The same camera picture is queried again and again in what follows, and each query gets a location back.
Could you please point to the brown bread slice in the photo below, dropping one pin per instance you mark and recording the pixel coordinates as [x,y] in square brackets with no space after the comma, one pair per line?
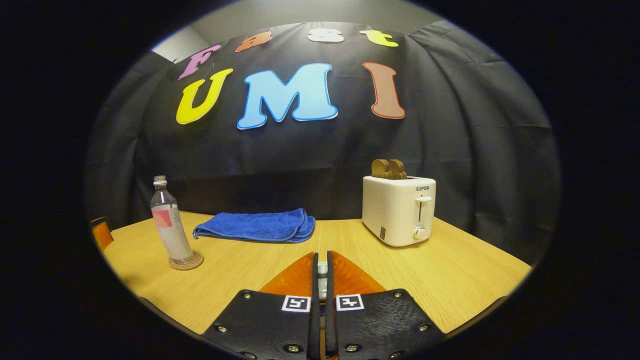
[399,170]
[380,169]

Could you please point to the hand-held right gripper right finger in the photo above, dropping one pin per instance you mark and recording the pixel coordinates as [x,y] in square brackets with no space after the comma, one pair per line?
[330,325]

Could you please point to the clear plastic water bottle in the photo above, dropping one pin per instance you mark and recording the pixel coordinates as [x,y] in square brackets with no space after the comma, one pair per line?
[171,230]

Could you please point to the folded blue towel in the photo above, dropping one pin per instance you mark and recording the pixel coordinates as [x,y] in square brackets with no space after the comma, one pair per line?
[255,226]

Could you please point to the white toaster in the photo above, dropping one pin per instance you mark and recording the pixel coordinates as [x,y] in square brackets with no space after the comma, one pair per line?
[392,210]

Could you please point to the round wooden coaster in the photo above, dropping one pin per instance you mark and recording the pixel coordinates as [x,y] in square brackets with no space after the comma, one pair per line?
[196,263]

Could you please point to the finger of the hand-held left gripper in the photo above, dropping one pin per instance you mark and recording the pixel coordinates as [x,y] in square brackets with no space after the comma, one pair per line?
[102,234]

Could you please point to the white teacup lid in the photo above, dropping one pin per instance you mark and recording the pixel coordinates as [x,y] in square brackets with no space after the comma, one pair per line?
[322,272]

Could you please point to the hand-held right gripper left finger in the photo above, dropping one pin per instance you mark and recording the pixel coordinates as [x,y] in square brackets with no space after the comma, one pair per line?
[315,325]

